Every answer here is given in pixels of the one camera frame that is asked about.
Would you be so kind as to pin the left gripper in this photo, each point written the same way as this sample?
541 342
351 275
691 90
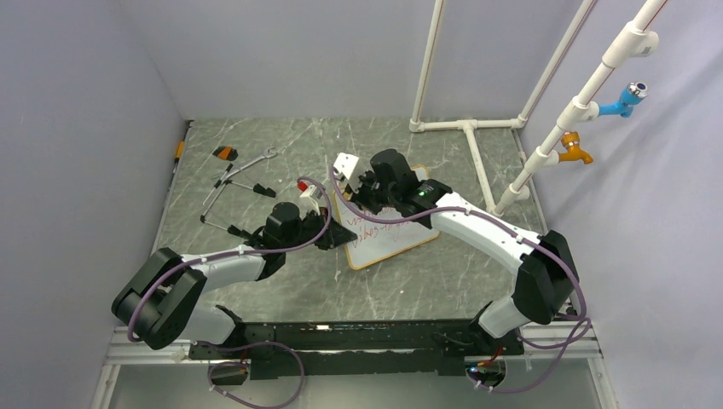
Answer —
335 236

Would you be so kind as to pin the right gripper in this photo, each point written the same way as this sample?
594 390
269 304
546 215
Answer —
358 198

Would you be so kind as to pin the yellow framed whiteboard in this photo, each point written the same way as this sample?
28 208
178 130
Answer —
376 242

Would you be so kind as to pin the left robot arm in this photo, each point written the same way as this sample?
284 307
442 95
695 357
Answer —
161 301

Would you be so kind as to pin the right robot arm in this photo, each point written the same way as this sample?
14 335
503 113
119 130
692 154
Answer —
541 265

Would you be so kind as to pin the silver wrench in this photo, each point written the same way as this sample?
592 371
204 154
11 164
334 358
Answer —
251 162

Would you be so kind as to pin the orange black small object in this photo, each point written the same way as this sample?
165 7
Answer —
226 153

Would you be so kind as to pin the orange faucet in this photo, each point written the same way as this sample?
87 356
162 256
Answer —
573 151

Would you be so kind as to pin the blue faucet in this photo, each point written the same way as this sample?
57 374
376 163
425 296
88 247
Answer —
630 97

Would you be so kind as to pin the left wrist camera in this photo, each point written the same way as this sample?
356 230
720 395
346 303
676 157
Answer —
311 198

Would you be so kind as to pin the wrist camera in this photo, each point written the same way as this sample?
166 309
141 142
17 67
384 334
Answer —
311 198
347 168

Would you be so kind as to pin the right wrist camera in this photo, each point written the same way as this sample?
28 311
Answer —
347 168

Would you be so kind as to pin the wire whiteboard stand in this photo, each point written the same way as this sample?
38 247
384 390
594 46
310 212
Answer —
226 192

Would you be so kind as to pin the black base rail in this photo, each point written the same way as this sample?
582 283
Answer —
274 350

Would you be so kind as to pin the yellow black tool at wall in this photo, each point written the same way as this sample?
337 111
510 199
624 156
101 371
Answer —
178 152

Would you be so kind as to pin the aluminium frame rail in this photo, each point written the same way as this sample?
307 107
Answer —
541 343

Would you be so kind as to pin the white PVC pipe frame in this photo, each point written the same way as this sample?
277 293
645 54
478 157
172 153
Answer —
635 39

